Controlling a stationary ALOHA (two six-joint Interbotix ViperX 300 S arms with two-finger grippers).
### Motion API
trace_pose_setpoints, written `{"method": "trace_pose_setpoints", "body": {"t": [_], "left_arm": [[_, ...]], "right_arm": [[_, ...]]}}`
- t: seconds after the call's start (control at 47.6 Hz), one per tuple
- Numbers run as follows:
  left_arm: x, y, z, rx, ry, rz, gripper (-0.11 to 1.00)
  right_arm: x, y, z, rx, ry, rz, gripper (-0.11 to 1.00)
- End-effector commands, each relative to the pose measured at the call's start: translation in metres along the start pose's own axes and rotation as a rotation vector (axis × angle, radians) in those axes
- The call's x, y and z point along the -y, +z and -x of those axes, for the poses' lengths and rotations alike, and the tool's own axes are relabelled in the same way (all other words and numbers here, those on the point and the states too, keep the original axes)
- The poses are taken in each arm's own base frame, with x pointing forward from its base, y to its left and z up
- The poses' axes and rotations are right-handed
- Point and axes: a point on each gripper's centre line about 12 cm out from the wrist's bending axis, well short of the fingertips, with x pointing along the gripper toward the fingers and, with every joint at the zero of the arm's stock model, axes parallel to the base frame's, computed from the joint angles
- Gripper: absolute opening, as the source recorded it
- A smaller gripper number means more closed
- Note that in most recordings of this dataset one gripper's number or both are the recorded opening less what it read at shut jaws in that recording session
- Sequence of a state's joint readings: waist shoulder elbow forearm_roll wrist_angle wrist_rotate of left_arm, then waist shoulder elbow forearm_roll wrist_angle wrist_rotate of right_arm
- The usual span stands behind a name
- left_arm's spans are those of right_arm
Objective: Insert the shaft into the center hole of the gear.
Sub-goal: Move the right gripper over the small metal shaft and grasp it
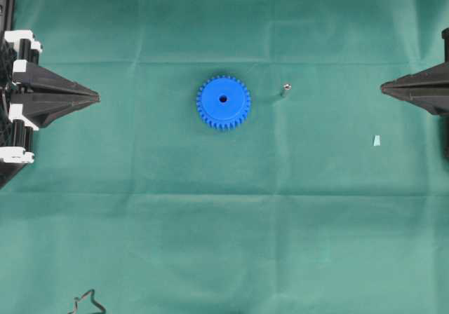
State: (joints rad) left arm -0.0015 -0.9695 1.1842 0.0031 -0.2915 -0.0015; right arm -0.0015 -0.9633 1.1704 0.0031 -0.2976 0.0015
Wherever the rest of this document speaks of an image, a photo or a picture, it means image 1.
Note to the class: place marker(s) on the blue plastic gear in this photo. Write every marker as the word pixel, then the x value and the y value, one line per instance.
pixel 223 102

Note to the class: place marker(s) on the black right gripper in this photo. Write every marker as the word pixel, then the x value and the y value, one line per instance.
pixel 426 89

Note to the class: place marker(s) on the black frame rail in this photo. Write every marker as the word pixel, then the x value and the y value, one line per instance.
pixel 7 16

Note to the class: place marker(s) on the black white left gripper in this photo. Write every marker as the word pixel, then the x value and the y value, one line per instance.
pixel 22 115

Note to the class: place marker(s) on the green table cloth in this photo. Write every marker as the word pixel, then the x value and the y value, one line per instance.
pixel 294 211

